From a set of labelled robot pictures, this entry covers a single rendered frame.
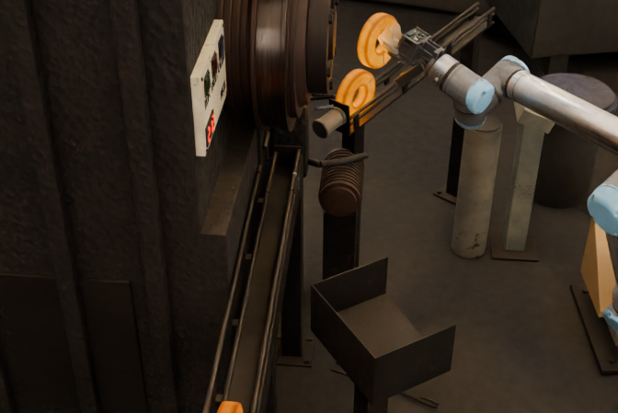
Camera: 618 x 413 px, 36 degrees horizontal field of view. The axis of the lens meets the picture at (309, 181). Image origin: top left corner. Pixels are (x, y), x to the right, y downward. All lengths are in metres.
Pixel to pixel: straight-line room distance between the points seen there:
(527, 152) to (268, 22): 1.37
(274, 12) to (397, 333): 0.77
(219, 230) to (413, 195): 1.72
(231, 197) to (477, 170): 1.23
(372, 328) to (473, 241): 1.20
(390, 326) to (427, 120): 2.05
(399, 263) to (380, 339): 1.18
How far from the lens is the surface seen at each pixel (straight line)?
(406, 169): 3.80
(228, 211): 2.08
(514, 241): 3.40
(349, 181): 2.77
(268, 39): 2.06
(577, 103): 2.53
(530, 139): 3.16
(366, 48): 2.65
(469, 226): 3.29
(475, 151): 3.12
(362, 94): 2.87
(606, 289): 3.04
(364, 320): 2.20
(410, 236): 3.44
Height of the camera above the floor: 2.10
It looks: 34 degrees down
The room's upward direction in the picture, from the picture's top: straight up
